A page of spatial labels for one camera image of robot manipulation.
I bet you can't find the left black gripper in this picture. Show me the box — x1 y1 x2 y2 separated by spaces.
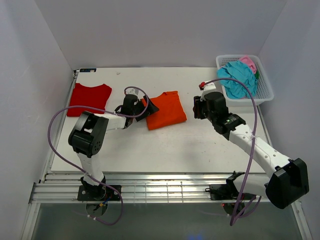
131 96 159 123

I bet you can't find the blue label sticker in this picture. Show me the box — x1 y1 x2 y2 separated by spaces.
79 68 97 73

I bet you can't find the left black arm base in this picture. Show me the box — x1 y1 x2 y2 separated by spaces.
77 177 120 202

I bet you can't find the orange t shirt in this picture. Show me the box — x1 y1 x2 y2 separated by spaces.
146 91 187 131

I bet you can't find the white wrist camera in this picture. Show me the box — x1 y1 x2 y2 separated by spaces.
124 88 139 96
199 82 217 95

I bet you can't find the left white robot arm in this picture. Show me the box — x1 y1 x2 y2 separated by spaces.
68 94 160 200

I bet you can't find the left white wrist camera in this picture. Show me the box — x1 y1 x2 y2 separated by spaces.
124 88 139 96

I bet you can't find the folded red t shirt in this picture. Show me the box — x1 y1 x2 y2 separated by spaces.
66 83 112 117

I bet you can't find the blue t shirt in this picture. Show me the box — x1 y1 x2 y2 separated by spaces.
217 60 258 100

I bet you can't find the pink t shirt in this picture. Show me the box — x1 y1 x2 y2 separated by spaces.
239 55 257 74

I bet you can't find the white plastic basket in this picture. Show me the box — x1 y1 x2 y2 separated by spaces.
216 54 274 107

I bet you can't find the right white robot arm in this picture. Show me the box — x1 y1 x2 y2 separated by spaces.
193 92 310 209

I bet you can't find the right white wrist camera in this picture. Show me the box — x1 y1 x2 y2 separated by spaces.
199 82 217 95

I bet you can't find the aluminium table frame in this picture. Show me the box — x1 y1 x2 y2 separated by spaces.
21 67 312 240

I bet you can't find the green garment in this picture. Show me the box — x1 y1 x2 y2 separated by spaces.
254 70 260 80

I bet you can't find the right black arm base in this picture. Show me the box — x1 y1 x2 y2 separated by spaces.
204 171 245 201

